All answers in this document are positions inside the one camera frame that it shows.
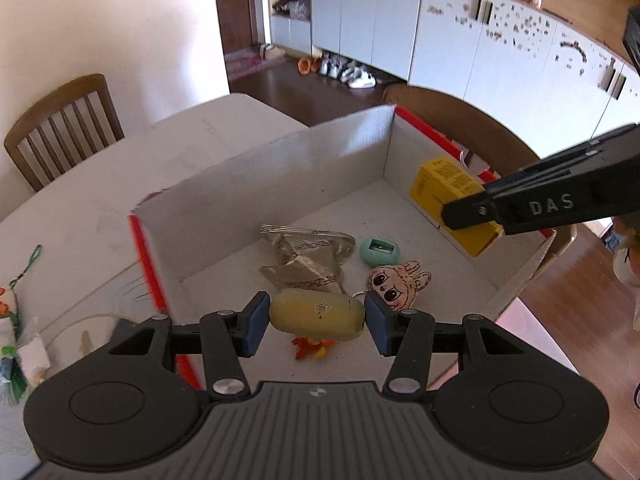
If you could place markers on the white crumpled tissue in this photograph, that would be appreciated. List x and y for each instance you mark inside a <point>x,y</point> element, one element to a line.
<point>32,354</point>

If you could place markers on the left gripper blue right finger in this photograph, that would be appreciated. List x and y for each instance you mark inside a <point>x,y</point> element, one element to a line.
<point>381,321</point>

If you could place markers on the green fringe decoration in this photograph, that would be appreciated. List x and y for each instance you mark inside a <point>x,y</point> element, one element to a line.
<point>13,381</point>

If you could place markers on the dark brown door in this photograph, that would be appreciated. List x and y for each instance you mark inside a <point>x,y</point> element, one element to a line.
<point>237,23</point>

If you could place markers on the brown wooden chair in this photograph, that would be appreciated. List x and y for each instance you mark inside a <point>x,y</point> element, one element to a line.
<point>486,144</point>
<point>63,129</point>

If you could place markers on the yellowish oblong soft pouch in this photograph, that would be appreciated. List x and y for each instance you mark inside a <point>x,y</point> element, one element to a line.
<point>317,315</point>

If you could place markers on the red dragon plush toy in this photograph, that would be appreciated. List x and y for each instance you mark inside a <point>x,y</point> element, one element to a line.
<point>311,348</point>

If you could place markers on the white wall cabinet unit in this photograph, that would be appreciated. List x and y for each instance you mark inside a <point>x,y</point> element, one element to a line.
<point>555,72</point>

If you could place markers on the teal plastic pencil sharpener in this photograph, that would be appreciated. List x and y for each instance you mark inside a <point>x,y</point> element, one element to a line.
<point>377,251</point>

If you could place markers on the colourful sachet with green cord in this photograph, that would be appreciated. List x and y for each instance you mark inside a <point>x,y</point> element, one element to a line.
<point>11,324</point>

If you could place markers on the red cardboard shoe box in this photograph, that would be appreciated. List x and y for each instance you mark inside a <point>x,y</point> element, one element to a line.
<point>202,251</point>

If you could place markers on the silver foil snack bag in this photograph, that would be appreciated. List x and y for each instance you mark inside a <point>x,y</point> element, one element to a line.
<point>307,259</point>

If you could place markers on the cartoon bunny face plush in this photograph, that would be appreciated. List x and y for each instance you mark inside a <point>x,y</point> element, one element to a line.
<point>398,284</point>

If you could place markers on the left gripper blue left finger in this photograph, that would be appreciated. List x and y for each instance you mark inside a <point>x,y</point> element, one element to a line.
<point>254,322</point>

